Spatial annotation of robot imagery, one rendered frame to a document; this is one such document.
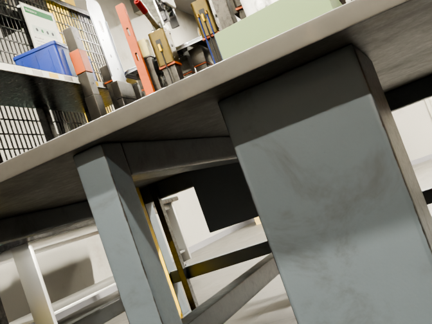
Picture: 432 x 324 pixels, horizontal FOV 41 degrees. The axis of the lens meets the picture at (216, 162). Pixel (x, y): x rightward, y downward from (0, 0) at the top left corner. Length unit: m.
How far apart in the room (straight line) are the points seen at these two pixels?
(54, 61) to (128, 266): 0.98
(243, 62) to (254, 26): 0.18
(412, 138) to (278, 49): 9.19
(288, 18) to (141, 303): 0.66
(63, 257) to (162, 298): 4.29
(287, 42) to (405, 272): 0.49
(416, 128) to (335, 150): 9.04
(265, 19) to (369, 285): 0.57
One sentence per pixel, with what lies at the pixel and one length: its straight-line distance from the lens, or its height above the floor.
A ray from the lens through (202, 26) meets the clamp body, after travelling 1.81.
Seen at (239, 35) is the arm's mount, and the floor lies 0.77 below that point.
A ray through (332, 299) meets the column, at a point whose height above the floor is 0.20.
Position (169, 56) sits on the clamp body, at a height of 0.95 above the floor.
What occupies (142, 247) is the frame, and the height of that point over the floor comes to 0.43.
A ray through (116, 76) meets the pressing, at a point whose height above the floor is 1.03.
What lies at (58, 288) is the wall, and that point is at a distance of 5.35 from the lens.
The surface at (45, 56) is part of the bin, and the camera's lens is 2.05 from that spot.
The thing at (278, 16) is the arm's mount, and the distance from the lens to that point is 1.21.
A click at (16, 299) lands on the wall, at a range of 4.97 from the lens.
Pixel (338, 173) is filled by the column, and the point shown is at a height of 0.43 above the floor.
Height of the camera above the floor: 0.45
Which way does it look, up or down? 4 degrees up
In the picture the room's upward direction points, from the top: 20 degrees counter-clockwise
